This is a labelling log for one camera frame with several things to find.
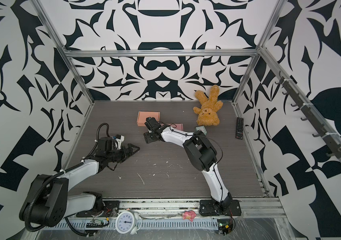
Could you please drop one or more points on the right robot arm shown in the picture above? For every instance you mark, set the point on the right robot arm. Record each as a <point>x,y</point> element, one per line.
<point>202,155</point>

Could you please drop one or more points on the black wall hook rail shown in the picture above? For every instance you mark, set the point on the black wall hook rail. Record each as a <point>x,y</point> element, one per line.
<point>312,115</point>

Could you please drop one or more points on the black remote control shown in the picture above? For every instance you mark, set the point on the black remote control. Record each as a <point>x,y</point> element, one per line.
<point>239,128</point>

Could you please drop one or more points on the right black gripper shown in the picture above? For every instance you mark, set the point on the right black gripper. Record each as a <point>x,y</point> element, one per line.
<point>147,138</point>

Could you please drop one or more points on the white round alarm clock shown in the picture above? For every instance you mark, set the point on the white round alarm clock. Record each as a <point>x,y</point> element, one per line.
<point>128,222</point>

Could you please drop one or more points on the small teal alarm clock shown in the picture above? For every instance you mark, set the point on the small teal alarm clock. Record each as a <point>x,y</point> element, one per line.
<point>202,129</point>

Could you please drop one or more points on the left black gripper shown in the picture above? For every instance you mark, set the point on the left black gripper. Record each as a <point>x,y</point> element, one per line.
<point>125,154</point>

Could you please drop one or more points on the orange cardboard box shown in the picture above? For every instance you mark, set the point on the orange cardboard box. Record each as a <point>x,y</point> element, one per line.
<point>142,117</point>

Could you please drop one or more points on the left green circuit board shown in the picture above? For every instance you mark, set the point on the left green circuit board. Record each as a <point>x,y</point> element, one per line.
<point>95,224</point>

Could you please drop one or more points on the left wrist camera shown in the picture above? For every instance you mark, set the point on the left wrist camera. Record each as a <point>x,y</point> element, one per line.
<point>118,141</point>

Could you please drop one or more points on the green circuit board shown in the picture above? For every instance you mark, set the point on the green circuit board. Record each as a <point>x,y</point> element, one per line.
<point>95,224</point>
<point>225,227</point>

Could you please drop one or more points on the brown teddy bear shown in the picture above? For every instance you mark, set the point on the brown teddy bear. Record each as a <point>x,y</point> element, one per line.
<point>207,113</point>

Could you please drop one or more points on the small pink toy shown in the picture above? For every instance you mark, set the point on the small pink toy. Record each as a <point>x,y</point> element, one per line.
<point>188,215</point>

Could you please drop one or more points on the right green circuit board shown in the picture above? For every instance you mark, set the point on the right green circuit board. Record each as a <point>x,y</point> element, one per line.
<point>225,227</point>

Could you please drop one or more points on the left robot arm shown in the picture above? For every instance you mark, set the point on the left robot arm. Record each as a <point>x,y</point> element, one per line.
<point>48,202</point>

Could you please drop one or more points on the pink cardboard box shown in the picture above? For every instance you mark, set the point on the pink cardboard box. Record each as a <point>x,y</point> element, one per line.
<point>177,127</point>

